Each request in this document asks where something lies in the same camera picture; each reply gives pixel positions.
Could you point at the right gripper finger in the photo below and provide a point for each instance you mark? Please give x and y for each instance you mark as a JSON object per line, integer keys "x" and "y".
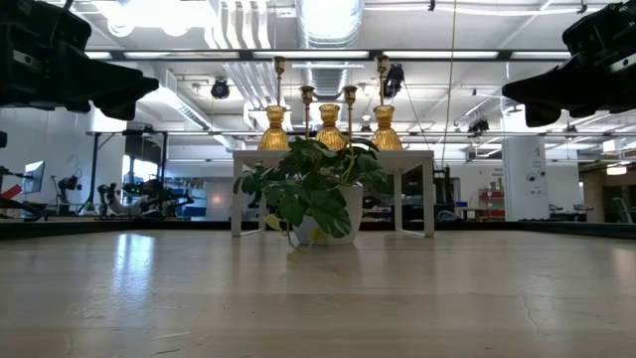
{"x": 544, "y": 115}
{"x": 556, "y": 87}

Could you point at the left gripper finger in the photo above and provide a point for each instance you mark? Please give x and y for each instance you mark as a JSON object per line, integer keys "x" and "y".
{"x": 109, "y": 110}
{"x": 104, "y": 84}

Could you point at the amber ribbed glass candle holder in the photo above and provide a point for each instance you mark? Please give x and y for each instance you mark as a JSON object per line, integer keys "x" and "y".
{"x": 329, "y": 131}
{"x": 274, "y": 139}
{"x": 386, "y": 136}

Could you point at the tall brass candlestick holder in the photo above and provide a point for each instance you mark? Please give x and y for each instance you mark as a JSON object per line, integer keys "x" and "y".
{"x": 279, "y": 63}

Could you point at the short brass candlestick holder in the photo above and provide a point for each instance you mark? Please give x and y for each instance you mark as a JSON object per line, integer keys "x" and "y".
{"x": 306, "y": 92}
{"x": 350, "y": 92}

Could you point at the background black robot arm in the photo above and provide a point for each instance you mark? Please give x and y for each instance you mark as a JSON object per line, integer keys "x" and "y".
{"x": 22, "y": 208}
{"x": 149, "y": 195}

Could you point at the black ceiling spotlight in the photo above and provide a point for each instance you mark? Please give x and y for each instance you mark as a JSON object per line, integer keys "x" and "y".
{"x": 478, "y": 125}
{"x": 220, "y": 89}

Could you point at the background computer monitor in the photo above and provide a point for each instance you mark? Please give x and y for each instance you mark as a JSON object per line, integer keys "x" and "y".
{"x": 34, "y": 174}

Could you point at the red tool cart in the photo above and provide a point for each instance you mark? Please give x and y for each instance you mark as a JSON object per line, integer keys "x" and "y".
{"x": 491, "y": 201}

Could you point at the white perforated metal shelf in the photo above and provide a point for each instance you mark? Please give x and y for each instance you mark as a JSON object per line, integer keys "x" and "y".
{"x": 412, "y": 161}

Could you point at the green artificial potted plant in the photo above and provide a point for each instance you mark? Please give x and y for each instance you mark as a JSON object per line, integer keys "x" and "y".
{"x": 318, "y": 199}

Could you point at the lit wall lamp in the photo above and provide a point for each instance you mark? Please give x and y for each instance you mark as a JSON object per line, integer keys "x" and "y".
{"x": 616, "y": 170}

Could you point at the black overhead camera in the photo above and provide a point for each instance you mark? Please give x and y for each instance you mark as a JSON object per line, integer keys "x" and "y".
{"x": 394, "y": 79}

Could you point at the silver ventilation duct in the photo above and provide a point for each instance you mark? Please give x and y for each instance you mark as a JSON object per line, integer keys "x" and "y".
{"x": 328, "y": 25}

